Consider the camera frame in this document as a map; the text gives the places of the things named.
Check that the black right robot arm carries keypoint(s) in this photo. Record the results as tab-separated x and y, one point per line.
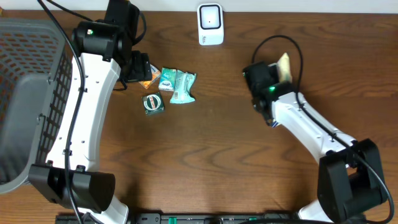
350	174

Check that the white barcode scanner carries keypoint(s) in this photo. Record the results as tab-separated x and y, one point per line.
210	24

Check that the white snack bag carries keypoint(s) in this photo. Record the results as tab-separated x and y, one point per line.
284	68

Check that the black box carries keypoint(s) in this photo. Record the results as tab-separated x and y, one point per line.
153	104

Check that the teal kleenex tissue pack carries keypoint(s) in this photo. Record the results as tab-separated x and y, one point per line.
167	79

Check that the teal wet wipes pack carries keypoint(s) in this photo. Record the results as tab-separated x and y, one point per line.
183	83

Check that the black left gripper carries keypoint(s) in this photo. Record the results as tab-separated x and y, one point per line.
142	71

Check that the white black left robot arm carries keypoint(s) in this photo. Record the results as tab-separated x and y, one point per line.
70	175

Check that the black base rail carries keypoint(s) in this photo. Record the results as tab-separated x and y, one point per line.
156	218

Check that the grey plastic basket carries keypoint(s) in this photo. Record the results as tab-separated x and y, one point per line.
36	74

